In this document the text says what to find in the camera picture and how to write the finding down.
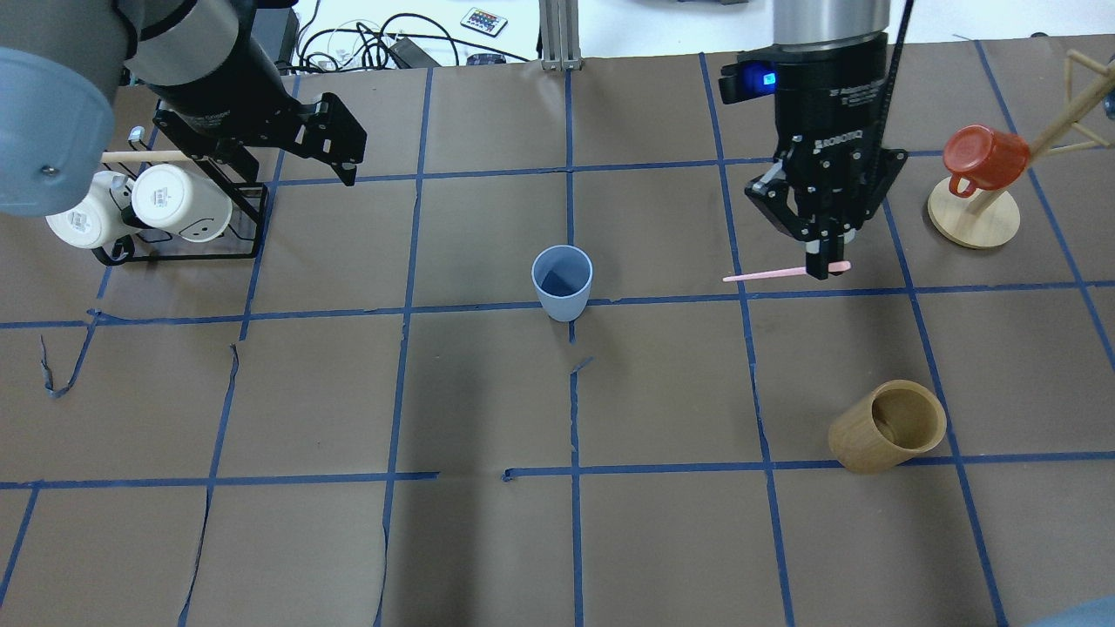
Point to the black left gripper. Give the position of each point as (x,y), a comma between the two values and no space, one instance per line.
(228,103)

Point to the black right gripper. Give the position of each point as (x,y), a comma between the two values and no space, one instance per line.
(832,97)

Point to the pink chopstick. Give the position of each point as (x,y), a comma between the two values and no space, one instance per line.
(834,267)

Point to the light blue plastic cup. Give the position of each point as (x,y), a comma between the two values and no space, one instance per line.
(562,277)

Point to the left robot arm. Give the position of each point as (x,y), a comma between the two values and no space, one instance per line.
(61,63)

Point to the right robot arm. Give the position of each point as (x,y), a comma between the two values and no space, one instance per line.
(812,25)

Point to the bamboo chopstick holder cup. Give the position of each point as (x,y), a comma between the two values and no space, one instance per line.
(895,423)

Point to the wooden mug tree stand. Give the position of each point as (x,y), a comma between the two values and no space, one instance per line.
(972,207)

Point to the wooden rack dowel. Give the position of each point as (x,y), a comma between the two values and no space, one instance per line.
(122,157)

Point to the white mug far side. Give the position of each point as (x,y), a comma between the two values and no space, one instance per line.
(173,200)

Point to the red orange mug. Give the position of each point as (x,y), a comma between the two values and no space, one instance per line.
(980,158)

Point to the small remote control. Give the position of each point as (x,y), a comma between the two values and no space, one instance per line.
(482,21)

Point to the white mug near rack end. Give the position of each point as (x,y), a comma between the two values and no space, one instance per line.
(99,219)

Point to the black wire mug rack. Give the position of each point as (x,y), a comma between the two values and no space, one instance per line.
(242,239)

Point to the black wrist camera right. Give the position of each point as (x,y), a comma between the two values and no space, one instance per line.
(747,79)

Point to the aluminium frame post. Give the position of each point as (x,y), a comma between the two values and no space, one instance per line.
(560,48)

